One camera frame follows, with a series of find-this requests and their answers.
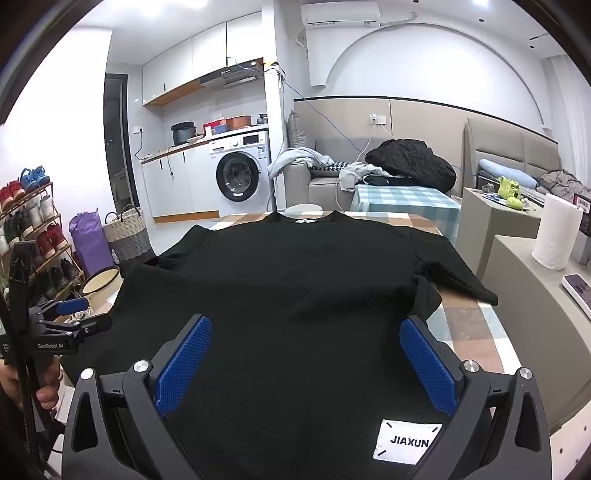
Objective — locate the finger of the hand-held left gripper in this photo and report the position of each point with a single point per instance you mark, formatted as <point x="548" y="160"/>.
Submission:
<point x="71" y="305"/>
<point x="90" y="326"/>

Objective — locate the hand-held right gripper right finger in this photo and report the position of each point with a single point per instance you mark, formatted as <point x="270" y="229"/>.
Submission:
<point x="429" y="364"/>

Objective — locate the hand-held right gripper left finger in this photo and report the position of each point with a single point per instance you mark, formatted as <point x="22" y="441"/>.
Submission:
<point x="184" y="364"/>

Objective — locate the black knit sweater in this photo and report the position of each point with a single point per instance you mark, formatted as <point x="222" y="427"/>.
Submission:
<point x="295" y="286"/>

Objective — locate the person's left hand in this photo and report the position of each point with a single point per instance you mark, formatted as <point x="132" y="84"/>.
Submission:
<point x="47" y="397"/>

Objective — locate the cream trash bin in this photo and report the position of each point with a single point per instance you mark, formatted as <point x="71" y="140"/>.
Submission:
<point x="101" y="288"/>

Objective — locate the checkered blanket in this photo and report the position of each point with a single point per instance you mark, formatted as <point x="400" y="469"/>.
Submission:
<point x="466" y="332"/>

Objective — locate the wooden shoe rack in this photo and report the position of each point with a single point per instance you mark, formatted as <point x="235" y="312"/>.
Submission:
<point x="64" y="251"/>

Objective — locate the purple bag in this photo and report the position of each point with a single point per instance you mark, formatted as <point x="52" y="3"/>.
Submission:
<point x="87" y="244"/>

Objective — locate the shoe rack with shoes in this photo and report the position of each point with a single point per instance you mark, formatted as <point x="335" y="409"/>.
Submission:
<point x="46" y="237"/>

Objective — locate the woven laundry basket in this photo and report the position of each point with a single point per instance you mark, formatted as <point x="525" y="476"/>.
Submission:
<point x="127" y="240"/>

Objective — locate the small grey cabinet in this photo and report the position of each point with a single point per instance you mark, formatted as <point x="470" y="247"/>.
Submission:
<point x="489" y="230"/>

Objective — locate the dark door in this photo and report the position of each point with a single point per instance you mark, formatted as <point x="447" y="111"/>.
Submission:
<point x="117" y="147"/>

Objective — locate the white flat device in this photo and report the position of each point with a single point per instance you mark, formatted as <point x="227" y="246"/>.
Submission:
<point x="577" y="290"/>

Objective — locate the teal checkered small table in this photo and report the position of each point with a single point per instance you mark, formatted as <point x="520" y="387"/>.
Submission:
<point x="406" y="201"/>

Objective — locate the white kitchen base cabinets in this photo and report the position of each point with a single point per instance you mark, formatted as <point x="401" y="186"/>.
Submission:
<point x="184" y="184"/>

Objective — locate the green toy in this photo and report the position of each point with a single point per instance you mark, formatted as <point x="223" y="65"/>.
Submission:
<point x="510" y="189"/>

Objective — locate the white washing machine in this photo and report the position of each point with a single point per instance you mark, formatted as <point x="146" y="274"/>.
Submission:
<point x="238" y="177"/>

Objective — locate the white round stool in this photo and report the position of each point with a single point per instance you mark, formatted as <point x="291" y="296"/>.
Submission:
<point x="304" y="209"/>

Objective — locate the black quilted jacket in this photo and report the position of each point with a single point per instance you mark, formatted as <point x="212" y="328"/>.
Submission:
<point x="411" y="161"/>

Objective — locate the grey sofa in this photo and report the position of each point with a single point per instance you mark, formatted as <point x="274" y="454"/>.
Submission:
<point x="323" y="189"/>

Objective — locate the white grey clothing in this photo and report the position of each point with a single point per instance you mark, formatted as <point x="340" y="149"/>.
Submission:
<point x="355" y="173"/>

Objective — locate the black cooking pot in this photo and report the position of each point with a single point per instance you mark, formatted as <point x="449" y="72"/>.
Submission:
<point x="183" y="133"/>

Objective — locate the blue pillow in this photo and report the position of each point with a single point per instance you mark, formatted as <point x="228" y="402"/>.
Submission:
<point x="503" y="168"/>

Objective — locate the houndstooth pillow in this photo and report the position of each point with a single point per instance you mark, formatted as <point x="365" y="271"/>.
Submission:
<point x="330" y="168"/>

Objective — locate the dark cardboard box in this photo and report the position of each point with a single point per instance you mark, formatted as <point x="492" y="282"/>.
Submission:
<point x="582" y="203"/>

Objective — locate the grey bedding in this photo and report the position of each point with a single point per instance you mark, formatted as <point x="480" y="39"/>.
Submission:
<point x="558" y="182"/>

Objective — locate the light grey clothing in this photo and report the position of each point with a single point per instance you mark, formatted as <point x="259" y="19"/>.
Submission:
<point x="295" y="157"/>

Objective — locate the beige bed headboard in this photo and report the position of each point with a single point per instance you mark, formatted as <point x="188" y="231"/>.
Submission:
<point x="498" y="138"/>

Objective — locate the brown cooking pot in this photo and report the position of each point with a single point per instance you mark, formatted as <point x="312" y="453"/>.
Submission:
<point x="238" y="122"/>

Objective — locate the steel range hood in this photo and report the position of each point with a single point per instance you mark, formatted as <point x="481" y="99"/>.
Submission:
<point x="235" y="74"/>

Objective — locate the white curtain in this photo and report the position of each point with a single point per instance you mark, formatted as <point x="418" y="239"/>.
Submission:
<point x="556" y="101"/>

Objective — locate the white air conditioner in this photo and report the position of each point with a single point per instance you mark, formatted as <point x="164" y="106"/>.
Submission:
<point x="339" y="14"/>

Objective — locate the white wall socket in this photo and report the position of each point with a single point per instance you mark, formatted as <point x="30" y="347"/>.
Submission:
<point x="377" y="120"/>

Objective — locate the white wall cabinets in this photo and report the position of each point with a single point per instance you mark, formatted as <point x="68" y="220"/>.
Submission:
<point x="184" y="60"/>

